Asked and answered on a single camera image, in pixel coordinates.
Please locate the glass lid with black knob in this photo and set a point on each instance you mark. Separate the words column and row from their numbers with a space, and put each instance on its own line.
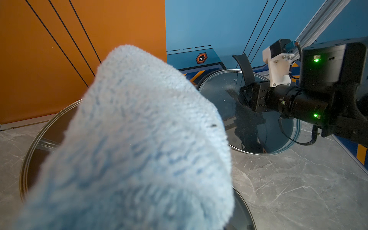
column 241, row 219

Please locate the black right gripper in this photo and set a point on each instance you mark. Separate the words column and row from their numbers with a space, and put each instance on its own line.
column 261, row 97

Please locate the glass lid with black strap handle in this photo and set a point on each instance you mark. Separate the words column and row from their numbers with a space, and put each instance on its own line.
column 46, row 141

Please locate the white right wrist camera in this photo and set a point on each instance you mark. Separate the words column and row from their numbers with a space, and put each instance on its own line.
column 279, row 57

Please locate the light blue cloth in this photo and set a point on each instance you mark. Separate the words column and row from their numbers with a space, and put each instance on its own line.
column 144, row 151

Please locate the aluminium corner post right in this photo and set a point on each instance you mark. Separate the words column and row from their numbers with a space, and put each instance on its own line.
column 329, row 10

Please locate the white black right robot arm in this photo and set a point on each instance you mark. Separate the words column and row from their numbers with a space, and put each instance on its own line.
column 332, row 93

